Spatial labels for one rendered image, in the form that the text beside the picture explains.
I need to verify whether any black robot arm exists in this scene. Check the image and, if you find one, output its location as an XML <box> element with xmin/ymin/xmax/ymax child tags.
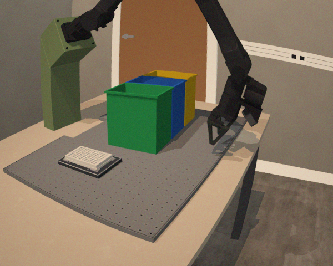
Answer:
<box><xmin>61</xmin><ymin>0</ymin><xmax>267</xmax><ymax>127</ymax></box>

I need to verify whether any green bin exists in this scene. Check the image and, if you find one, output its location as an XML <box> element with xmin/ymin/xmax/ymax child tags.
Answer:
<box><xmin>104</xmin><ymin>83</ymin><xmax>174</xmax><ymax>154</ymax></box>

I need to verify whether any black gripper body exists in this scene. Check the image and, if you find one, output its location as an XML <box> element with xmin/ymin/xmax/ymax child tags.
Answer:
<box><xmin>208</xmin><ymin>92</ymin><xmax>240</xmax><ymax>126</ymax></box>

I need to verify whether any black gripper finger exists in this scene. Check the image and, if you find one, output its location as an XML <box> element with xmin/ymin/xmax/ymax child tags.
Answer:
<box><xmin>207</xmin><ymin>120</ymin><xmax>230</xmax><ymax>145</ymax></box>
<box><xmin>217</xmin><ymin>116</ymin><xmax>234</xmax><ymax>135</ymax></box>

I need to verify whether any white well plate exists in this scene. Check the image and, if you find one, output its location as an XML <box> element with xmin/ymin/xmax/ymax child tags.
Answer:
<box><xmin>64</xmin><ymin>146</ymin><xmax>113</xmax><ymax>170</ymax></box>

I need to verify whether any blue open-top bin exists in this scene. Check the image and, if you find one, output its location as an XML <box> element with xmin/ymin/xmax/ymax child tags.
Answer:
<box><xmin>125</xmin><ymin>76</ymin><xmax>187</xmax><ymax>139</ymax></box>

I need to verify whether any yellow open-top bin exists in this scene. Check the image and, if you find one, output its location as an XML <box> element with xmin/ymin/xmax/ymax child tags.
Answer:
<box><xmin>143</xmin><ymin>70</ymin><xmax>198</xmax><ymax>126</ymax></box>

